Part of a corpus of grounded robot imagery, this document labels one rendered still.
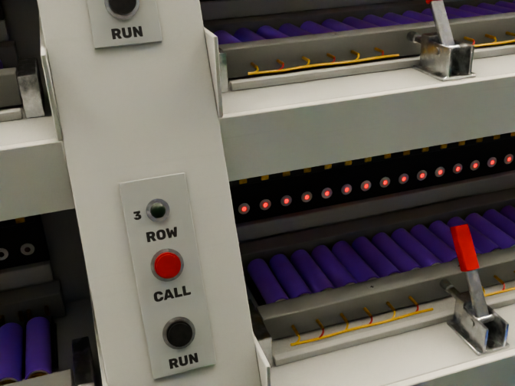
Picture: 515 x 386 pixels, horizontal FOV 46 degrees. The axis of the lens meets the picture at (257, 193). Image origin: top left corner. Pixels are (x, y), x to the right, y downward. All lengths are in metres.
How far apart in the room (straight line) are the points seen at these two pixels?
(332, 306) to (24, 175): 0.25
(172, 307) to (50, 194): 0.10
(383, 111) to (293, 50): 0.09
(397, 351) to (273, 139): 0.19
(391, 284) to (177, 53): 0.25
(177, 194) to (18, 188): 0.09
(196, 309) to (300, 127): 0.14
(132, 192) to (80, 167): 0.03
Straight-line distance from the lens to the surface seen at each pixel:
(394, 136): 0.44
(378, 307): 0.51
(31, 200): 0.39
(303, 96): 0.42
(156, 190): 0.37
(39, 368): 0.47
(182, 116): 0.38
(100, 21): 0.38
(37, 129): 0.40
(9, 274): 0.54
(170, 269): 0.37
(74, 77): 0.38
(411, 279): 0.51
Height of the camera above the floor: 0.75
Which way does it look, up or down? 5 degrees down
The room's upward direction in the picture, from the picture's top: 9 degrees counter-clockwise
